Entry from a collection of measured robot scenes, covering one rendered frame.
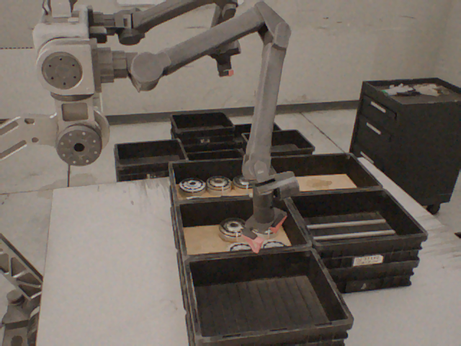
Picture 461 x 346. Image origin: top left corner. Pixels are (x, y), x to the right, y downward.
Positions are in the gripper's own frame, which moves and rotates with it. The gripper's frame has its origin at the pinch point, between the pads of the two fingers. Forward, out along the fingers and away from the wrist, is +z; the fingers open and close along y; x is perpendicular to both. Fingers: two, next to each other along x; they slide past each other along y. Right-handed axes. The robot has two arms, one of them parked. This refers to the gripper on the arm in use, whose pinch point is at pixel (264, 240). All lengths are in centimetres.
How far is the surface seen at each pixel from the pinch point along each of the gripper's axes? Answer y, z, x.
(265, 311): -13.4, 12.0, -8.7
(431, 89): 211, 44, 11
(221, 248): -0.1, 13.5, 17.9
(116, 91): 157, 84, 279
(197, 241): -2.5, 12.9, 26.6
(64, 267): -33, 20, 63
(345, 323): -10.9, 2.7, -31.0
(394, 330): 14, 30, -38
